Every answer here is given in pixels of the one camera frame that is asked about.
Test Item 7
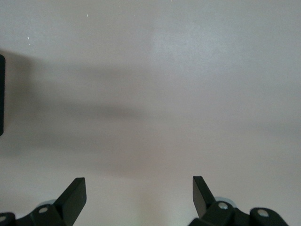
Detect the black rectangular plastic box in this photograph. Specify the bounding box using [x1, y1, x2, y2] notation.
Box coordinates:
[0, 54, 6, 137]

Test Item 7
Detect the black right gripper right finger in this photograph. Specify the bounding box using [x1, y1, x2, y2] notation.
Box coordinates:
[189, 175, 290, 226]

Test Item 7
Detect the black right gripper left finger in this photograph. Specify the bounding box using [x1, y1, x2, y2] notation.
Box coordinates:
[0, 177, 87, 226]

